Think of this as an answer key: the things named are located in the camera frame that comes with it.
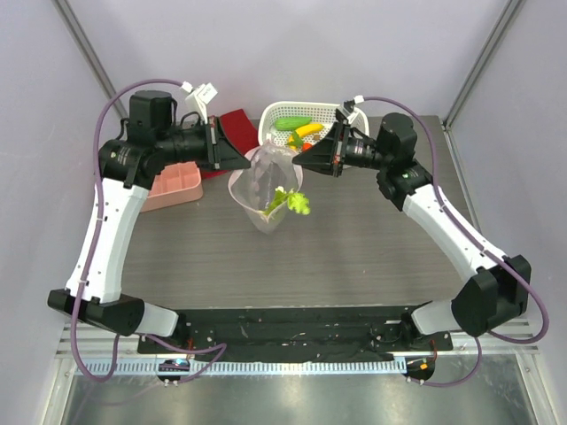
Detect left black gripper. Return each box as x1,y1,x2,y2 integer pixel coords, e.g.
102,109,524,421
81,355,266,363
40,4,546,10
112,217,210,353
157,116,251,173

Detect toy celery leek stalk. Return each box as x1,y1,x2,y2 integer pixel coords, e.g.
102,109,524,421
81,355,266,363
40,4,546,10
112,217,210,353
262,186,311,216

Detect clear zip top bag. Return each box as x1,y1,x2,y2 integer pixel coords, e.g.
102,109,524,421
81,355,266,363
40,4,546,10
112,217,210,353
228,142,303,235

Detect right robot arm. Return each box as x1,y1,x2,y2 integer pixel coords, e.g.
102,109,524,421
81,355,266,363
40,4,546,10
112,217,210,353
293,112,531,350

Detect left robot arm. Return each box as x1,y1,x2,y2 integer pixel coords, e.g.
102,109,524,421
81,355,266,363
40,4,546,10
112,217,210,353
47,83,251,353

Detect toy yellow banana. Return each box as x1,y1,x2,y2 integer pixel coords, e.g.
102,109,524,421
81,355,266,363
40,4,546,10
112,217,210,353
287,123,324,147

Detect red folded cloth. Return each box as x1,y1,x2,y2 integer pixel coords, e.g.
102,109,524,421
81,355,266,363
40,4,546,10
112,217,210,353
218,109,259,154

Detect white perforated plastic basket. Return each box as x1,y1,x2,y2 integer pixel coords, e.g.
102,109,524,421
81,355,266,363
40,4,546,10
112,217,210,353
258,101,371,154

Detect toy green cucumber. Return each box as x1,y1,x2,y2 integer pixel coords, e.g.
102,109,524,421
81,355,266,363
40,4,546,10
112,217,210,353
274,116,312,131

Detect pink compartment tray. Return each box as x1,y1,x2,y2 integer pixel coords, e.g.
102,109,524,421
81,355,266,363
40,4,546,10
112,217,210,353
141,162,204,213

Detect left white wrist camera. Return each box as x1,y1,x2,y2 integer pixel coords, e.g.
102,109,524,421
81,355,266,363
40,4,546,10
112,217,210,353
181,81,218,123

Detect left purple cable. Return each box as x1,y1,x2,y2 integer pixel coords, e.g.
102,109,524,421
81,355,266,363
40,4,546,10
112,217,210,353
69,78,228,384

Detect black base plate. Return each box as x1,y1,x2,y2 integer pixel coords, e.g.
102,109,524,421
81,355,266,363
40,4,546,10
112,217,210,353
136,304,454,365

